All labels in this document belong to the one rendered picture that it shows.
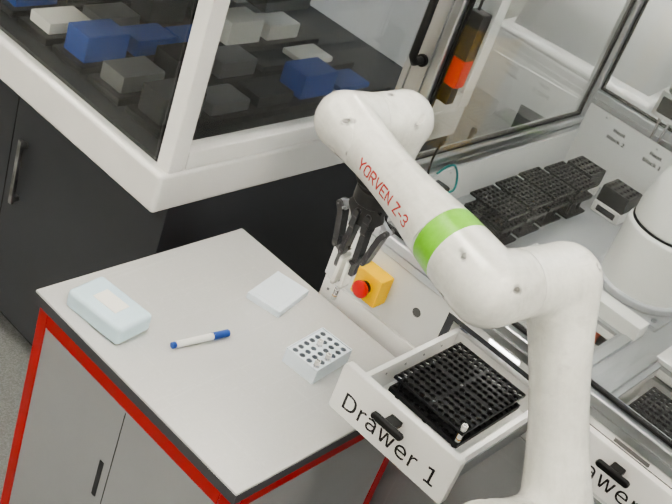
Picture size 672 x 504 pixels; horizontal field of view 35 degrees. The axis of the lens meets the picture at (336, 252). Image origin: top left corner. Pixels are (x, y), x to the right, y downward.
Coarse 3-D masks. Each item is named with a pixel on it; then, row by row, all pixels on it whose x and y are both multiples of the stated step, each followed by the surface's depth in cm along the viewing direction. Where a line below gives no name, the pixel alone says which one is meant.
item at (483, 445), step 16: (448, 336) 221; (464, 336) 223; (416, 352) 213; (432, 352) 220; (480, 352) 221; (384, 368) 206; (400, 368) 212; (416, 368) 218; (496, 368) 220; (384, 384) 210; (528, 384) 216; (512, 416) 216; (496, 432) 200; (512, 432) 205; (464, 448) 203; (480, 448) 196; (496, 448) 203
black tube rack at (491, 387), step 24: (432, 360) 212; (456, 360) 214; (480, 360) 217; (432, 384) 205; (456, 384) 208; (480, 384) 210; (504, 384) 213; (456, 408) 202; (480, 408) 204; (504, 408) 206; (456, 432) 201; (480, 432) 204
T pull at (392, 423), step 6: (372, 414) 191; (378, 414) 191; (378, 420) 191; (384, 420) 190; (390, 420) 191; (396, 420) 192; (384, 426) 190; (390, 426) 190; (396, 426) 190; (390, 432) 190; (396, 432) 189; (396, 438) 189; (402, 438) 189
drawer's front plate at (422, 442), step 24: (336, 384) 201; (360, 384) 197; (336, 408) 202; (360, 408) 198; (384, 408) 194; (360, 432) 200; (384, 432) 196; (408, 432) 192; (432, 432) 189; (408, 456) 193; (432, 456) 189; (456, 456) 186; (432, 480) 190
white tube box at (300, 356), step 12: (312, 336) 223; (324, 336) 225; (288, 348) 217; (300, 348) 219; (312, 348) 221; (324, 348) 222; (336, 348) 223; (348, 348) 224; (288, 360) 218; (300, 360) 216; (312, 360) 217; (324, 360) 218; (336, 360) 220; (300, 372) 217; (312, 372) 215; (324, 372) 218
